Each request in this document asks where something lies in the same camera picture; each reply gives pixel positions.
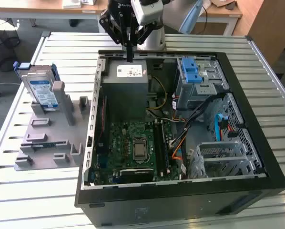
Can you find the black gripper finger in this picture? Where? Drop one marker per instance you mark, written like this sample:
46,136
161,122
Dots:
132,35
114,28

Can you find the hard disk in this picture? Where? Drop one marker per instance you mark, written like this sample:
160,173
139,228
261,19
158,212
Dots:
41,90

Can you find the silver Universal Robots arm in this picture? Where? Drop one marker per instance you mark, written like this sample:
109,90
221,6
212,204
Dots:
154,38

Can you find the metal disk bay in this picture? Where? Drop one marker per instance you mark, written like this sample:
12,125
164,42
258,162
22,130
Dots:
198,167

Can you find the small white blue box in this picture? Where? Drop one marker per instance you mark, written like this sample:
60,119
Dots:
87,2

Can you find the grey power supply unit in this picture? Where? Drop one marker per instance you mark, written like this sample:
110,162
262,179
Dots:
125,95

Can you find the long wooden desk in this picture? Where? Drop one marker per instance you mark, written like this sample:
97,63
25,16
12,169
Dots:
37,8

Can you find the metal drive cage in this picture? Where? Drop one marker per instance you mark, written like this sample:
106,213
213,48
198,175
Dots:
185,95

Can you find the brown cardboard piece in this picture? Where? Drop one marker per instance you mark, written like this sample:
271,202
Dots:
222,3

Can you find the black CPU socket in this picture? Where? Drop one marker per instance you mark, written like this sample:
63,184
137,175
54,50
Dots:
133,143

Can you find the green motherboard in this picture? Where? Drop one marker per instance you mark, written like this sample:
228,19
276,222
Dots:
119,143

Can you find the white board connector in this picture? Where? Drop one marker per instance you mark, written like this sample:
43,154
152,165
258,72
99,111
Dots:
171,143

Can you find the silver CPU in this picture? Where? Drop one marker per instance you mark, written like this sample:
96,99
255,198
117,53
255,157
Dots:
140,150

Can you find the black RAM slot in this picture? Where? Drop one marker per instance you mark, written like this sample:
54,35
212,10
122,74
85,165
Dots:
163,148
157,148

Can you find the grey parts rack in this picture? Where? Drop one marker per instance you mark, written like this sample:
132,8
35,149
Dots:
54,133

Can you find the black graphics card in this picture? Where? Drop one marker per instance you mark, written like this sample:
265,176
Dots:
135,175

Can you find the wooden cabinet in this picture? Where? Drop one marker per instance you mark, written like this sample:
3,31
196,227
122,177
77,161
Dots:
271,23

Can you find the black PC case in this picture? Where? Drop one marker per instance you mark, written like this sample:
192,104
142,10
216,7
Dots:
156,205

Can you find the blue plastic drive bracket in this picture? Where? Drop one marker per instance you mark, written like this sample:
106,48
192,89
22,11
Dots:
191,69

